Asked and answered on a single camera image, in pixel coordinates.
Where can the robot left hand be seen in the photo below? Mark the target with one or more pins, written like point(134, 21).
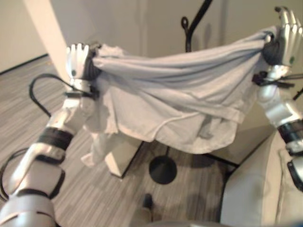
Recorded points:
point(78, 62)

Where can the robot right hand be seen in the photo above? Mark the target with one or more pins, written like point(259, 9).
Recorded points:
point(282, 40)

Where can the light grey shirt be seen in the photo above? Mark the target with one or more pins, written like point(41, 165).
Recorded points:
point(165, 94)

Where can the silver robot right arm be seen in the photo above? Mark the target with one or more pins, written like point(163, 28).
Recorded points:
point(280, 111)

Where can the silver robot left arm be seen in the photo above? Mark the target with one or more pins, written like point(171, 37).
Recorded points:
point(42, 151)

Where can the black metal clothes rack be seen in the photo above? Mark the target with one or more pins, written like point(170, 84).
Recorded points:
point(187, 30)

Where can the white angled floor stand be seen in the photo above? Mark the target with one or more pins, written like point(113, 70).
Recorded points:
point(56, 40)

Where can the dark robot foot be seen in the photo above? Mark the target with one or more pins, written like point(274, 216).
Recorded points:
point(148, 200)

